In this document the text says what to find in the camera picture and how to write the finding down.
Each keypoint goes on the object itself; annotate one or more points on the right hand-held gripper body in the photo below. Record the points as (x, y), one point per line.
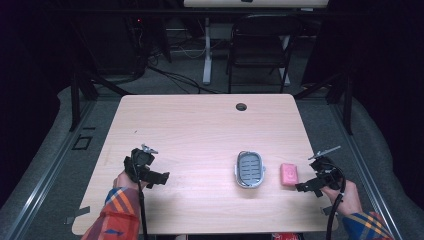
(326, 170)

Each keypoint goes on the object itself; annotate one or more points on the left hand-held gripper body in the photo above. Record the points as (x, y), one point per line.
(142, 159)

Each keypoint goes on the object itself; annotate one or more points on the person's left hand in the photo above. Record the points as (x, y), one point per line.
(124, 181)

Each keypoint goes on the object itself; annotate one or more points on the person's right hand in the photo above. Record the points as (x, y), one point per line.
(346, 200)

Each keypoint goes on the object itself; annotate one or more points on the pink soap bar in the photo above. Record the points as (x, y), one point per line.
(288, 174)

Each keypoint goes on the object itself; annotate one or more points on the red packet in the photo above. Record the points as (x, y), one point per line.
(287, 236)

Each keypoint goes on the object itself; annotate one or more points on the grey oval soap dish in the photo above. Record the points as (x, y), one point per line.
(250, 169)

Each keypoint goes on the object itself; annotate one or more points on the black tape square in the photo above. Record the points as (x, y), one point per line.
(82, 142)

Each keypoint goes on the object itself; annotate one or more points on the black metal stand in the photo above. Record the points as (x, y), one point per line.
(343, 96)
(80, 96)

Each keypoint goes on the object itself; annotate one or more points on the grey tape strip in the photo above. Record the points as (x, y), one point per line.
(78, 213)

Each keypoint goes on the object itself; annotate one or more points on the round table grommet hole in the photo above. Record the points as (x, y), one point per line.
(241, 107)

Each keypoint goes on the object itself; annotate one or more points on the dark computer tower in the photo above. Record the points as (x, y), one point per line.
(123, 43)

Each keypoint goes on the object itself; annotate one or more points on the white desk leg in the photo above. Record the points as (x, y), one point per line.
(207, 56)

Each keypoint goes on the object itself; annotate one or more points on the black folding chair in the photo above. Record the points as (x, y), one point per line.
(260, 43)

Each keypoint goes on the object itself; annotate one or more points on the metal floor rail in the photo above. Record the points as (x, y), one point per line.
(43, 180)
(366, 166)

